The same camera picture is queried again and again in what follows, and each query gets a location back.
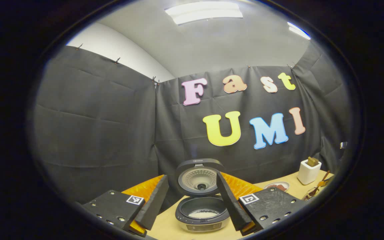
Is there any long ceiling light panel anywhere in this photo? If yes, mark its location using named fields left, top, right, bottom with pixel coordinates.
left=164, top=1, right=243, bottom=25

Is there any black backdrop cloth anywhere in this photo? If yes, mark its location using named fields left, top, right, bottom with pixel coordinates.
left=32, top=45, right=351, bottom=214

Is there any white toaster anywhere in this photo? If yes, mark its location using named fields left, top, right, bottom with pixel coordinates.
left=297, top=159, right=322, bottom=185

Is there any dark grey rice cooker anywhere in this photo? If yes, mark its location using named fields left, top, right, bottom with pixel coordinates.
left=175, top=158, right=231, bottom=233

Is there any white round plate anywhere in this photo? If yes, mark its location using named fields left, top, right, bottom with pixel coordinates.
left=264, top=181, right=290, bottom=193

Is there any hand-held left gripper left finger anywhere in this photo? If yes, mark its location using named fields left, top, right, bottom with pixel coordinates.
left=81, top=174, right=169, bottom=238

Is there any white rice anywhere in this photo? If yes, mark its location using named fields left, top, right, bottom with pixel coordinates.
left=188, top=208, right=220, bottom=219

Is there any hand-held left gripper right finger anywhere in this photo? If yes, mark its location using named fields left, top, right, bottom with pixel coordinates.
left=216, top=171, right=309, bottom=236

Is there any small ceiling light panel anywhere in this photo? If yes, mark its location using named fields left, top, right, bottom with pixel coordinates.
left=287, top=22, right=311, bottom=40

